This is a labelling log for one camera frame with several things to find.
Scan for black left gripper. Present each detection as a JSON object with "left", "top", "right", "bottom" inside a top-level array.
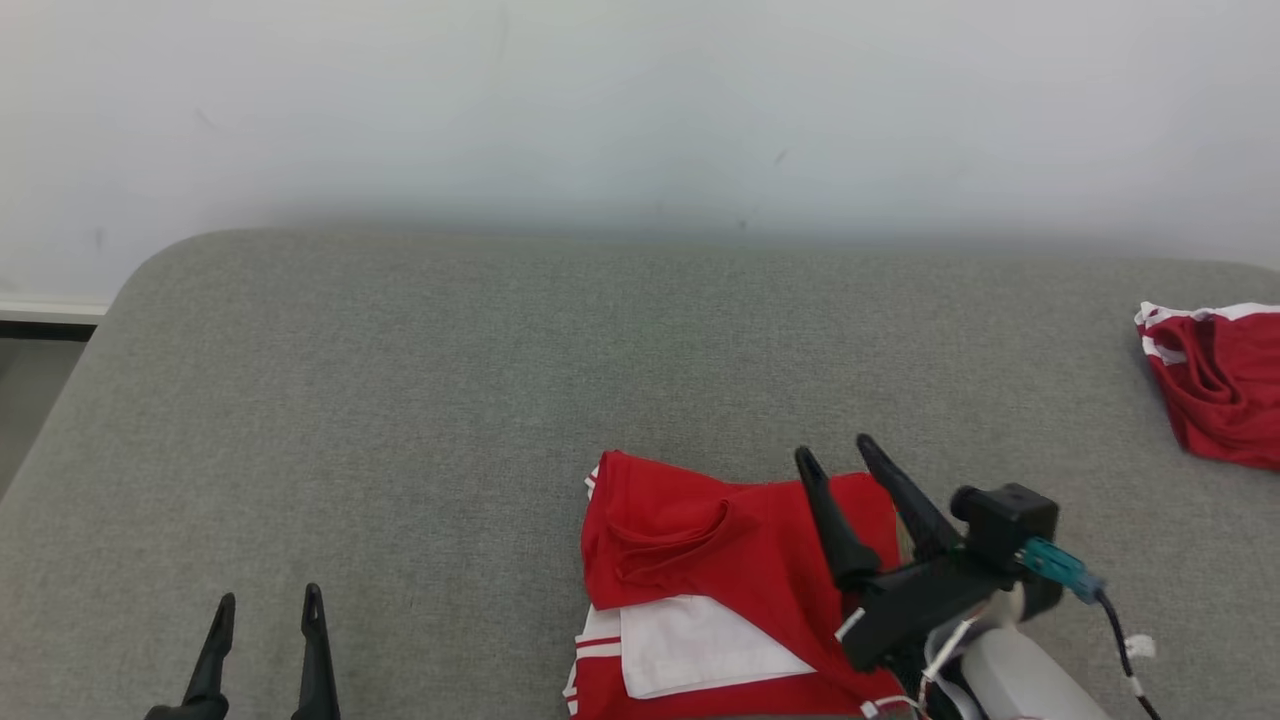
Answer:
[{"left": 145, "top": 584, "right": 341, "bottom": 720}]

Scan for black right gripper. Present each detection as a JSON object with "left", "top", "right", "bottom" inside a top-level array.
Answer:
[{"left": 795, "top": 433, "right": 1016, "bottom": 673}]

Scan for red and white jersey shirt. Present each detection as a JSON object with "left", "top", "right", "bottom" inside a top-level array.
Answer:
[{"left": 563, "top": 450, "right": 916, "bottom": 720}]

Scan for red shorts with white trim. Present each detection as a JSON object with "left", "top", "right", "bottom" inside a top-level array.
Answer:
[{"left": 1135, "top": 300, "right": 1280, "bottom": 471}]

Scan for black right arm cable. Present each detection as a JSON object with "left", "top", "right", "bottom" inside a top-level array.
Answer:
[{"left": 1015, "top": 537, "right": 1163, "bottom": 720}]

